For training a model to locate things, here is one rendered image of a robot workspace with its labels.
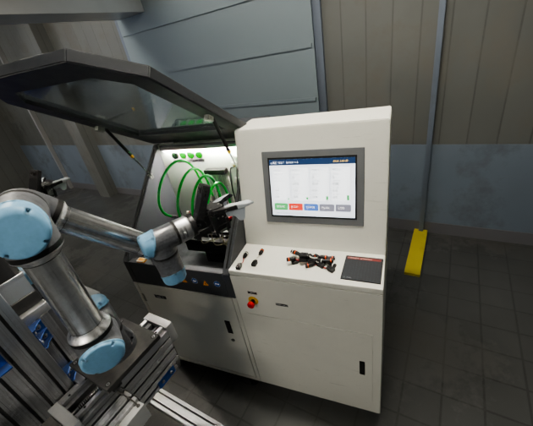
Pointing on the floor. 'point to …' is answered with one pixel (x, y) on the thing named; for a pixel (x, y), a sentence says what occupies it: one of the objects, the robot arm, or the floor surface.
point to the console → (336, 314)
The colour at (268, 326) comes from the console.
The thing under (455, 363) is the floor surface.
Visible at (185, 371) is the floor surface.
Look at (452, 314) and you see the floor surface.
